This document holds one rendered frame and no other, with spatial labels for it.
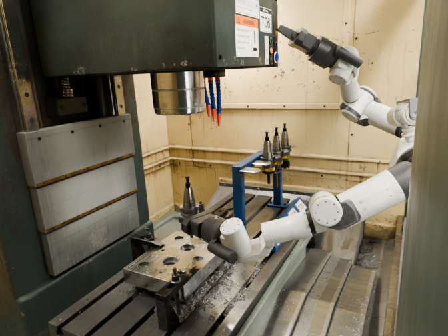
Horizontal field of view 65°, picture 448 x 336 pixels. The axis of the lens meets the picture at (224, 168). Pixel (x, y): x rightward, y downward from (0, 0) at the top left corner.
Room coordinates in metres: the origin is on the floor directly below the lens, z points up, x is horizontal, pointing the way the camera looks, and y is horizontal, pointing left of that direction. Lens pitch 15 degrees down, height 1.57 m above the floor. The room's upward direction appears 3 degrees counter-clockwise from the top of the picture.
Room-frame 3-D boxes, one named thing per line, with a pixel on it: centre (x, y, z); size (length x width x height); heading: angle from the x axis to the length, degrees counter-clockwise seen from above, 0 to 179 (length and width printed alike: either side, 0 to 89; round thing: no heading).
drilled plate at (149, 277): (1.06, 0.16, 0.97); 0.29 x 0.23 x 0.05; 151
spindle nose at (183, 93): (1.10, 0.13, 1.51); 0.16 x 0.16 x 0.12
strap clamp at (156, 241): (1.15, 0.29, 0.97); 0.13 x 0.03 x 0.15; 61
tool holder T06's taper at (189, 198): (1.10, 0.12, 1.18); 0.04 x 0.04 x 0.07
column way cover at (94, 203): (1.31, 0.52, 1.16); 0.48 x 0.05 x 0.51; 151
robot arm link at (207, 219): (1.02, 0.06, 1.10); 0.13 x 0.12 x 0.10; 129
